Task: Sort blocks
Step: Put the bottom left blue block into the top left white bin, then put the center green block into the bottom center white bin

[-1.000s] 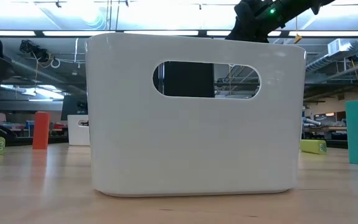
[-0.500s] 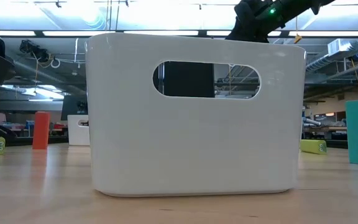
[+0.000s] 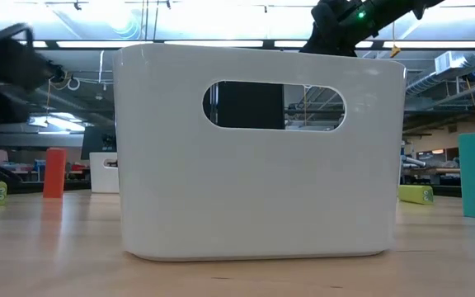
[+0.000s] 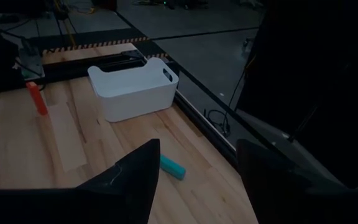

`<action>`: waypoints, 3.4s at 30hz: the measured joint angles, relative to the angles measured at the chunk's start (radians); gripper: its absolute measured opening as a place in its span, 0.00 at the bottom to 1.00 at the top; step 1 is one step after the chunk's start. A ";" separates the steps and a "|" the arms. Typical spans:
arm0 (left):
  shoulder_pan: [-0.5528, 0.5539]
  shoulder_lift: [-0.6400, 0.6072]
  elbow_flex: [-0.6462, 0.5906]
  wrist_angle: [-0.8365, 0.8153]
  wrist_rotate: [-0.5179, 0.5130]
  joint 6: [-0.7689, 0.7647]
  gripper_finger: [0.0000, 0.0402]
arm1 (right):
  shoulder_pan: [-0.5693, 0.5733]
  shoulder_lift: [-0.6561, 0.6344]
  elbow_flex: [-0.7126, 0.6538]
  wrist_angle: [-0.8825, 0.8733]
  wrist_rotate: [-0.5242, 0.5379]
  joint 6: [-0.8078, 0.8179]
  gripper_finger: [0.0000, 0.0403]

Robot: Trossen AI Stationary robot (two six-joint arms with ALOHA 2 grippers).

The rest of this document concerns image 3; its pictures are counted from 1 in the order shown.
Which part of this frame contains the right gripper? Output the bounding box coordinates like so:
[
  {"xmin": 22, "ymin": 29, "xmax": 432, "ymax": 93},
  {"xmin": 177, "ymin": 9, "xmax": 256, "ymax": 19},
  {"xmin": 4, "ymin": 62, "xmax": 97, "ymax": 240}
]
[{"xmin": 299, "ymin": 0, "xmax": 361, "ymax": 58}]

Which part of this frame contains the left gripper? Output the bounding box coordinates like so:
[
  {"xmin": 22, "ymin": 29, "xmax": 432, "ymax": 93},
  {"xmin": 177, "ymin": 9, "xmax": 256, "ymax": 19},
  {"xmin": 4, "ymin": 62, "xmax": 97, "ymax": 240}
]
[{"xmin": 0, "ymin": 22, "xmax": 67, "ymax": 94}]

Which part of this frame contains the red-orange block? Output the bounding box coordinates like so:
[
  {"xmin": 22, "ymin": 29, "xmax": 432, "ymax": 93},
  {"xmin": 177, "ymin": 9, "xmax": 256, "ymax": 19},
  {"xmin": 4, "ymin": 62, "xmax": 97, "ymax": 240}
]
[{"xmin": 42, "ymin": 147, "xmax": 68, "ymax": 200}]

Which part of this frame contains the black divider panel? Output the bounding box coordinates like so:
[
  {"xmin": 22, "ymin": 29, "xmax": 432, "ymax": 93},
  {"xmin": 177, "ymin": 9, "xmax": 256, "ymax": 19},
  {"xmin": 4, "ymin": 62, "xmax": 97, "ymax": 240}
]
[{"xmin": 215, "ymin": 81, "xmax": 286, "ymax": 130}]

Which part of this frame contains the small white plastic bin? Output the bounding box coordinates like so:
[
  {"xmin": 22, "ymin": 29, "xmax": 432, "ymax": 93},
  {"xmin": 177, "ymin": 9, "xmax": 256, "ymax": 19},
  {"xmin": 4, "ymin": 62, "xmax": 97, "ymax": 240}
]
[{"xmin": 89, "ymin": 152, "xmax": 120, "ymax": 195}]

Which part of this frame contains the large white plastic bin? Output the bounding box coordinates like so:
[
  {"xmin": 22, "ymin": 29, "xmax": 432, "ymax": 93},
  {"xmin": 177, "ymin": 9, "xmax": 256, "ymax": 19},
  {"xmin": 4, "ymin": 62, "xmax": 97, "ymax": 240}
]
[{"xmin": 112, "ymin": 43, "xmax": 407, "ymax": 262}]

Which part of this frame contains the silver ceiling duct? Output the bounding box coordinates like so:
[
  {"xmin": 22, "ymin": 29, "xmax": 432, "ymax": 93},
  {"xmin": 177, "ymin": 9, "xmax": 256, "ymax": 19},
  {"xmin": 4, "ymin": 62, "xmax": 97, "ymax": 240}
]
[{"xmin": 404, "ymin": 49, "xmax": 475, "ymax": 97}]

